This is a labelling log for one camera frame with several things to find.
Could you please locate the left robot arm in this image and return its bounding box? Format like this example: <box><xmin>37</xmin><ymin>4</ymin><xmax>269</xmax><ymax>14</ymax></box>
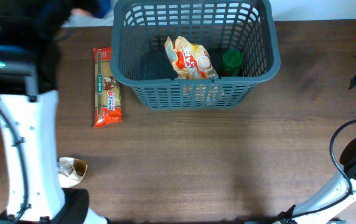
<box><xmin>0</xmin><ymin>0</ymin><xmax>112</xmax><ymax>223</ymax></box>

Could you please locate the grey plastic basket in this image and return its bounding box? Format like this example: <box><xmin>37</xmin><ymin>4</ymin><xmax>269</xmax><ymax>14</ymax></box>
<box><xmin>111</xmin><ymin>0</ymin><xmax>281</xmax><ymax>110</ymax></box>

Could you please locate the orange spaghetti packet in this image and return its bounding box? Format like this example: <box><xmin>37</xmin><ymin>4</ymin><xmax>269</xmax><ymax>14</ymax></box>
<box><xmin>93</xmin><ymin>47</ymin><xmax>123</xmax><ymax>128</ymax></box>

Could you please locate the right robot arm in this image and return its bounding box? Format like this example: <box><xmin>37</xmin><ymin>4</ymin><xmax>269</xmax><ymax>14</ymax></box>
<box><xmin>275</xmin><ymin>119</ymin><xmax>356</xmax><ymax>223</ymax></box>

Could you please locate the green lid jar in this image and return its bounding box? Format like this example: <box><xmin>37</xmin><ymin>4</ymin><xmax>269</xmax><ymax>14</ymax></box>
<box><xmin>222</xmin><ymin>49</ymin><xmax>243</xmax><ymax>77</ymax></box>

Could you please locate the brown snack bag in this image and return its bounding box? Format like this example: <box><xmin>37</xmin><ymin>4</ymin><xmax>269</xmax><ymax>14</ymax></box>
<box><xmin>164</xmin><ymin>36</ymin><xmax>218</xmax><ymax>80</ymax></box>

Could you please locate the small brown paper packet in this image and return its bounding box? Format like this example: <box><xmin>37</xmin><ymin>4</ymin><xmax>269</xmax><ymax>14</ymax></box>
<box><xmin>57</xmin><ymin>157</ymin><xmax>88</xmax><ymax>188</ymax></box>

